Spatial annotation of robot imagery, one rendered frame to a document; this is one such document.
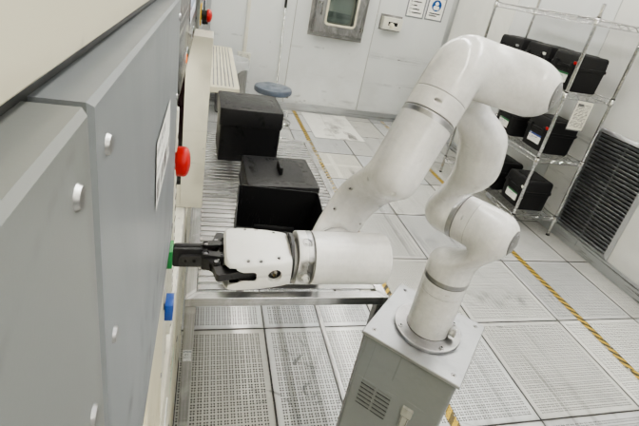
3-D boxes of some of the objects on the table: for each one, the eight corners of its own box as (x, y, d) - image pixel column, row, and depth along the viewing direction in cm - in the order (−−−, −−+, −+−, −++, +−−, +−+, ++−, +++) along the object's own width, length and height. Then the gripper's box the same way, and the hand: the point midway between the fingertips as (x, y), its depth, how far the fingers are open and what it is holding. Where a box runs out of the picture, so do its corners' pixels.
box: (277, 164, 208) (284, 114, 197) (216, 160, 199) (221, 107, 188) (268, 142, 232) (275, 96, 221) (214, 137, 224) (218, 89, 213)
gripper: (291, 212, 73) (177, 206, 68) (308, 267, 60) (169, 265, 55) (285, 248, 76) (176, 245, 71) (300, 308, 63) (167, 310, 58)
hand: (187, 255), depth 64 cm, fingers closed
